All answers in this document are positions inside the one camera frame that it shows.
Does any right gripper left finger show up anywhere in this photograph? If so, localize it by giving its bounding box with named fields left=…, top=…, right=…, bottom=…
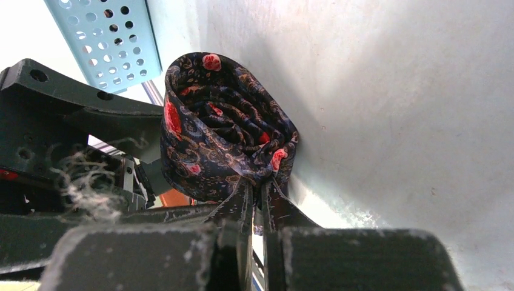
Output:
left=40, top=180, right=253, bottom=290

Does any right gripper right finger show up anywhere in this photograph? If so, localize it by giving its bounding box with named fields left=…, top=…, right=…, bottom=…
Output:
left=261, top=179, right=463, bottom=290

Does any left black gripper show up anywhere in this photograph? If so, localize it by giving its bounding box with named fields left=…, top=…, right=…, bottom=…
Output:
left=1, top=58, right=217, bottom=274

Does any dark floral rose tie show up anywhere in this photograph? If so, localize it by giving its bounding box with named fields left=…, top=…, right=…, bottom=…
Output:
left=160, top=52, right=299, bottom=202

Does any light blue plastic basket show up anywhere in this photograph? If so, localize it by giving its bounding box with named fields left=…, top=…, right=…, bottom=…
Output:
left=45, top=0, right=162, bottom=93

